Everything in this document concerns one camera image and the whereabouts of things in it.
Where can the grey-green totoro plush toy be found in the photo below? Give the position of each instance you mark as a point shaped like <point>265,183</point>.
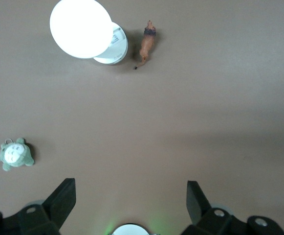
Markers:
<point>14,155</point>

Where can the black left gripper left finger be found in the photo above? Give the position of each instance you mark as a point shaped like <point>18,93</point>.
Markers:
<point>34,215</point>

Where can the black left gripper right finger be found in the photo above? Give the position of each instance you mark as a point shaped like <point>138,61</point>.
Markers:
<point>220,220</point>

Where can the brown lion figurine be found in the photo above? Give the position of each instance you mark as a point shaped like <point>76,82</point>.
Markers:
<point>147,42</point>

